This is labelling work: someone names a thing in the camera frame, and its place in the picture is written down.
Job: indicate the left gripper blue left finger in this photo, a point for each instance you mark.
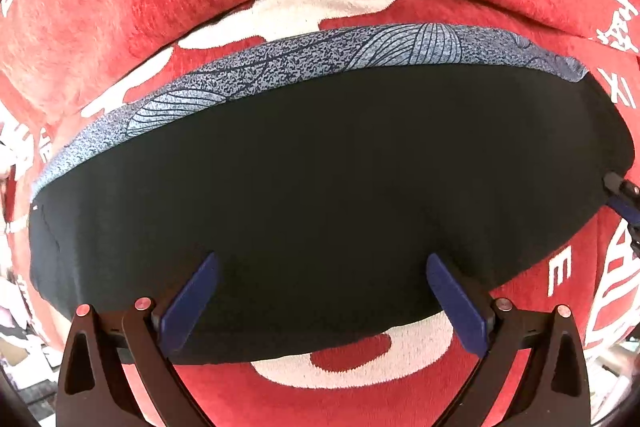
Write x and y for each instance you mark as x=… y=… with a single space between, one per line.
x=178 y=317

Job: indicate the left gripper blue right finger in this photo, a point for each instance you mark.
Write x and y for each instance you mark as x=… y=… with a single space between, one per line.
x=466 y=304

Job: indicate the black pants with blue trim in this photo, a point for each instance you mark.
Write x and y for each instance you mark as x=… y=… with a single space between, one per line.
x=321 y=171

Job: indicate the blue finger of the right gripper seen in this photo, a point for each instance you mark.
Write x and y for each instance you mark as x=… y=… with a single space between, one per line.
x=624 y=197

